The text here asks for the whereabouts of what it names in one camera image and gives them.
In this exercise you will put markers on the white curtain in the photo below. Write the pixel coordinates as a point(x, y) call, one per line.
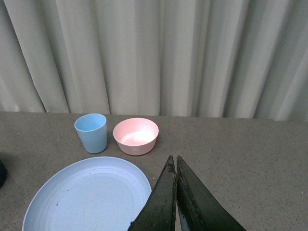
point(211, 58)

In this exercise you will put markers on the pink bowl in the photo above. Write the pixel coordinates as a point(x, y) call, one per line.
point(136, 136)

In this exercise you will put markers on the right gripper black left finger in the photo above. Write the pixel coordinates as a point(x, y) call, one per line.
point(159, 212)

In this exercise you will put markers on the light blue cup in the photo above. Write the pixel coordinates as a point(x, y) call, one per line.
point(92, 131)

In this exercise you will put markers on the light blue plate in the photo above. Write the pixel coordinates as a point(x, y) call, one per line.
point(95, 194)

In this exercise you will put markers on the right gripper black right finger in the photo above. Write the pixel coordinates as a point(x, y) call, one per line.
point(198, 208)

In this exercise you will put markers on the dark blue pot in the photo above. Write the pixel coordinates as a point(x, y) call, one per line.
point(3, 174)

